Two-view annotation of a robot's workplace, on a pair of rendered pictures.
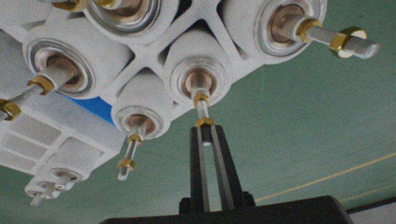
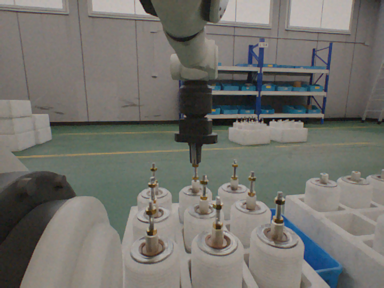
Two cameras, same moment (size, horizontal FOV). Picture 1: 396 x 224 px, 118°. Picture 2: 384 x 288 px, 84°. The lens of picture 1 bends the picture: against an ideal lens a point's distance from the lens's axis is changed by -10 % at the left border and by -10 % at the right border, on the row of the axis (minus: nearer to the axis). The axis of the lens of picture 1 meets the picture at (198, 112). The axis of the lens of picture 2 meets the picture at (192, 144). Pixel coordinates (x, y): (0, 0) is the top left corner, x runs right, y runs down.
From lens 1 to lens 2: 0.51 m
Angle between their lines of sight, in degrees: 43
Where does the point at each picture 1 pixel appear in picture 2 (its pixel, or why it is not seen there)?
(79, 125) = (310, 219)
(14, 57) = not seen: outside the picture
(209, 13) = (176, 223)
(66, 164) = (316, 188)
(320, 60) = (112, 222)
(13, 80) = (356, 263)
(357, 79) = not seen: hidden behind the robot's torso
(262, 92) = not seen: hidden behind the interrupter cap
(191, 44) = (190, 200)
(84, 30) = (234, 222)
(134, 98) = (228, 196)
